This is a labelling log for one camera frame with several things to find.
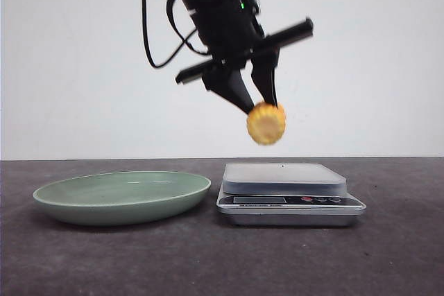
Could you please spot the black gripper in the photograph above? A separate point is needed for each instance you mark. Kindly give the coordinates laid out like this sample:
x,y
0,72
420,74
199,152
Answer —
x,y
230,31

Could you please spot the yellow corn cob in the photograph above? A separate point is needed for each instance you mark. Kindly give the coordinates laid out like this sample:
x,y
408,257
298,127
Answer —
x,y
266,123

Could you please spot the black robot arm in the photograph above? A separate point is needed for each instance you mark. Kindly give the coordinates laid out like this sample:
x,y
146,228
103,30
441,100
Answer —
x,y
232,35

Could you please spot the silver digital kitchen scale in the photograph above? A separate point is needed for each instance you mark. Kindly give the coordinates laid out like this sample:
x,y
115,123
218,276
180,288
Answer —
x,y
287,194

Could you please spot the light green plate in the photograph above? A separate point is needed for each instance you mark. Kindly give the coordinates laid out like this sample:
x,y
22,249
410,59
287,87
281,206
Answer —
x,y
121,198

